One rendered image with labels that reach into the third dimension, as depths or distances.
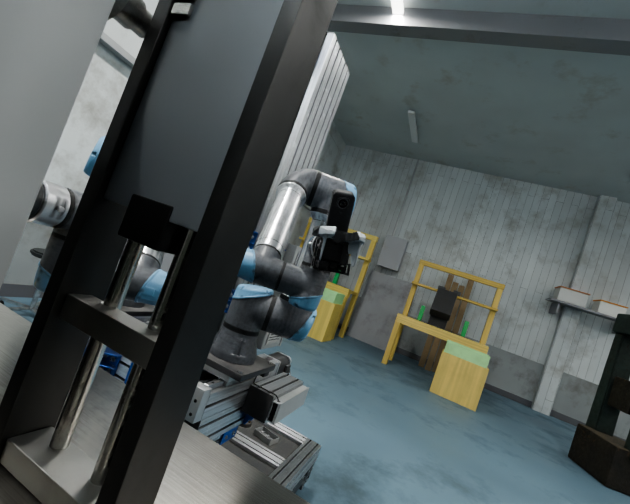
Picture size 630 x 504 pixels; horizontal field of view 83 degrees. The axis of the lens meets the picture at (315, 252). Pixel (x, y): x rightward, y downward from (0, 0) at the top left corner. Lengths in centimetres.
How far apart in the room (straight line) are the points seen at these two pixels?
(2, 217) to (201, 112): 16
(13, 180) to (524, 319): 867
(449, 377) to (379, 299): 299
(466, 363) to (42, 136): 587
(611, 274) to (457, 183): 353
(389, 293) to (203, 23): 811
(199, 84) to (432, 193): 874
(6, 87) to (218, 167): 13
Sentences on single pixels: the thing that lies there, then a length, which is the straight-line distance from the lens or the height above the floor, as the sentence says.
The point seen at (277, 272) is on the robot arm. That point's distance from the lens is 84.
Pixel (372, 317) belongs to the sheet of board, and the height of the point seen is 57.
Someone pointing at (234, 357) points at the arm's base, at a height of 84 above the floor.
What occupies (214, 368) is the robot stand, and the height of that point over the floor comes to 80.
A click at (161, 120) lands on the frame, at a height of 124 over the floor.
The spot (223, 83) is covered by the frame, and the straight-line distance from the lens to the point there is 35.
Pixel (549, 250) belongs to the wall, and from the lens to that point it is 898.
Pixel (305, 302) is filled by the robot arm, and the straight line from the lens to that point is 84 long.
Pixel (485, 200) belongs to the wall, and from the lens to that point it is 902.
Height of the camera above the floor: 116
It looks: 3 degrees up
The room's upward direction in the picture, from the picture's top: 20 degrees clockwise
